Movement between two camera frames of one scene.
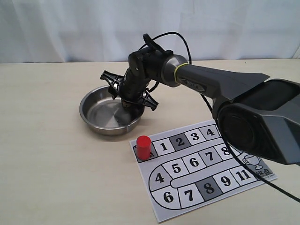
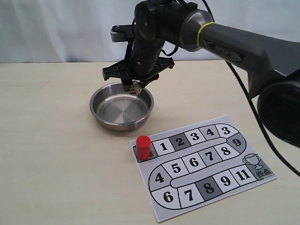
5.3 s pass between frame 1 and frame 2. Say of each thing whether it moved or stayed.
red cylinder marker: stayed
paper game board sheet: stayed
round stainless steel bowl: moved
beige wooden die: moved
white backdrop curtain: stayed
